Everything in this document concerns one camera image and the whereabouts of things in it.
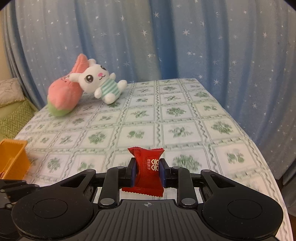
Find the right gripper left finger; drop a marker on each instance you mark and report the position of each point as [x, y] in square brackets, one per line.
[115, 179]

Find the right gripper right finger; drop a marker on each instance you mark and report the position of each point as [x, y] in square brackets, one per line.
[182, 180]

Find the red snack packet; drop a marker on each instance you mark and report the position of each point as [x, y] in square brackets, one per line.
[147, 181]

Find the orange plastic tray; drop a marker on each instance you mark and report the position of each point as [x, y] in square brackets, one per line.
[14, 162]

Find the green patterned tablecloth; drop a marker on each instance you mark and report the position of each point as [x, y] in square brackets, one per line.
[178, 115]

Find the pink star plush toy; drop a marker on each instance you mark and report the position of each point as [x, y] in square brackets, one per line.
[64, 95]

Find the white lace cushion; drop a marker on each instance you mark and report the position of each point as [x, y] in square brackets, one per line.
[10, 92]

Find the white bunny plush toy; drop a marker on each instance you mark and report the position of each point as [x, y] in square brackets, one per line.
[98, 81]

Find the blue star curtain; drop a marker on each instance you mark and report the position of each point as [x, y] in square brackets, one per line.
[243, 52]

